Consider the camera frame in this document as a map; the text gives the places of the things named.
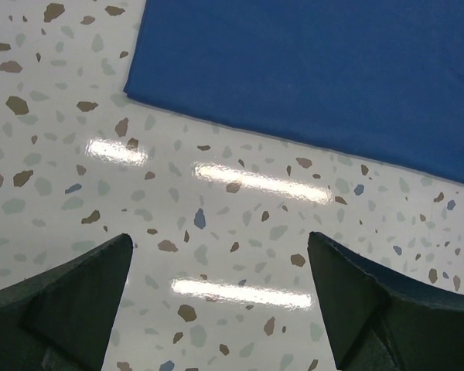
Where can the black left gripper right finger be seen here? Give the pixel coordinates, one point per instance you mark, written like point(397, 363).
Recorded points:
point(379, 319)

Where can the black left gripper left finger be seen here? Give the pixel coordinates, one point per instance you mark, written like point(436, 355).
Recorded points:
point(62, 318)

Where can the blue cloth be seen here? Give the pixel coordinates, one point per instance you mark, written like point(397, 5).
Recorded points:
point(376, 79)

